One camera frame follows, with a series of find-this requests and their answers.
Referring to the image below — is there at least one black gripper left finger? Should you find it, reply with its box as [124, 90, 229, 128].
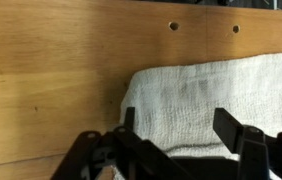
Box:
[50, 106, 197, 180]

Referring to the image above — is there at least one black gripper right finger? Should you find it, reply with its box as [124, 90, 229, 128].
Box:
[212, 107, 282, 180]

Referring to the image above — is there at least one white cloth towel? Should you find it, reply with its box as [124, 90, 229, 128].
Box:
[112, 52, 282, 180]

